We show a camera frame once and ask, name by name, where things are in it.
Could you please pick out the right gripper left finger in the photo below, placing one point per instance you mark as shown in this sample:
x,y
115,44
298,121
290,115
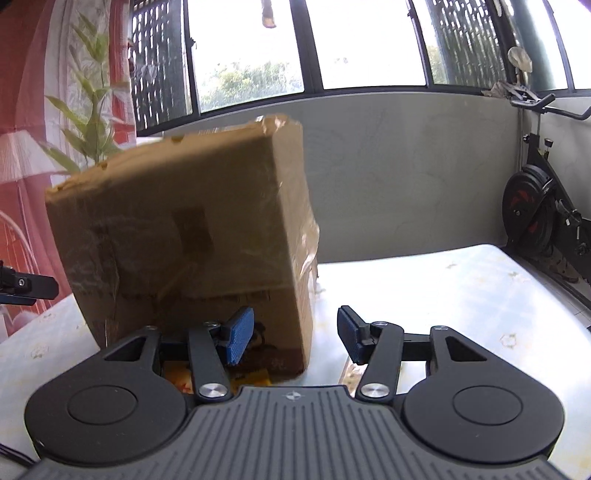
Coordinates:
x,y
215,346

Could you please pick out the tall green plant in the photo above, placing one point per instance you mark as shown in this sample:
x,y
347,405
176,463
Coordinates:
x,y
79,93

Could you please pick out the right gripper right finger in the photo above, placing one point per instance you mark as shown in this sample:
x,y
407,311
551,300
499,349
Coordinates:
x,y
377,345

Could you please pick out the brown cardboard box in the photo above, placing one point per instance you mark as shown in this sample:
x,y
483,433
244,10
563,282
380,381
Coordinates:
x,y
189,229

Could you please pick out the black exercise bike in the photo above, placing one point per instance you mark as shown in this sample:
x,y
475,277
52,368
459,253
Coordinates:
x,y
539,217

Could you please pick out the orange biscuit package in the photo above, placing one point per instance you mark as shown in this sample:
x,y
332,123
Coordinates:
x,y
178,373

